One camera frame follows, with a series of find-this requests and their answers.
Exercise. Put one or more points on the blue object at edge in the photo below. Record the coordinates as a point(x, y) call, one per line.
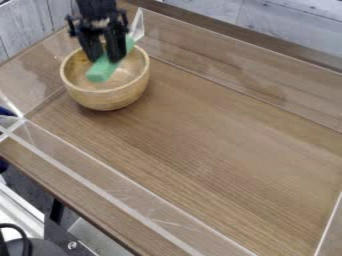
point(5, 112)

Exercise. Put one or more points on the black table leg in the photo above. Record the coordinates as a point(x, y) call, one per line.
point(56, 211)

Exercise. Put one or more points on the green rectangular block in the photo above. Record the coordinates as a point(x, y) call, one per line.
point(101, 69)

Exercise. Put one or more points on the clear acrylic tray enclosure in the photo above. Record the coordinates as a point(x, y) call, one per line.
point(220, 165)

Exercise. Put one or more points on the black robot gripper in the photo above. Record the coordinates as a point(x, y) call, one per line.
point(98, 17)

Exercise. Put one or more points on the brown wooden bowl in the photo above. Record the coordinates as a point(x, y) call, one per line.
point(114, 93)

